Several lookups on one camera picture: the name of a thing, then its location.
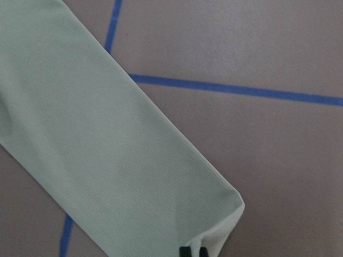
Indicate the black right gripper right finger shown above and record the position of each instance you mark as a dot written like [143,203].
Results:
[203,252]

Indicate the sage green t-shirt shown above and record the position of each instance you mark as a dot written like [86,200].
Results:
[75,120]

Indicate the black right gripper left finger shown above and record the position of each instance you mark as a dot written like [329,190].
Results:
[184,251]

